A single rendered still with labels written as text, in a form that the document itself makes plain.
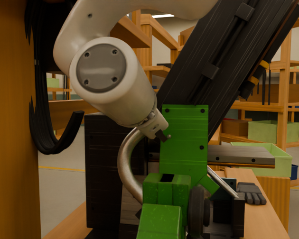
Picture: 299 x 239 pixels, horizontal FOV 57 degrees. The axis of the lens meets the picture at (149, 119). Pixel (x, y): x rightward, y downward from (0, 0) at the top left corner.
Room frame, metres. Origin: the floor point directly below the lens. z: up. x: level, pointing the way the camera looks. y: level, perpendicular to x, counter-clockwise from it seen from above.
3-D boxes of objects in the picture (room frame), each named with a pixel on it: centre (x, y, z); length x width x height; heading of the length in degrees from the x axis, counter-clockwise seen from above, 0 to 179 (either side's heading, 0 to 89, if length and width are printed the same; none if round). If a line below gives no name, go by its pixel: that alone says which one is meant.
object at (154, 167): (0.91, 0.07, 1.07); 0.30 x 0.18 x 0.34; 168
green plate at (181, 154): (0.69, -0.09, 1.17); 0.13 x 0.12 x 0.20; 168
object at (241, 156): (0.83, -0.16, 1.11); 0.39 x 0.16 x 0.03; 78
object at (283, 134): (4.09, -1.15, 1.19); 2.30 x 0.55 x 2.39; 25
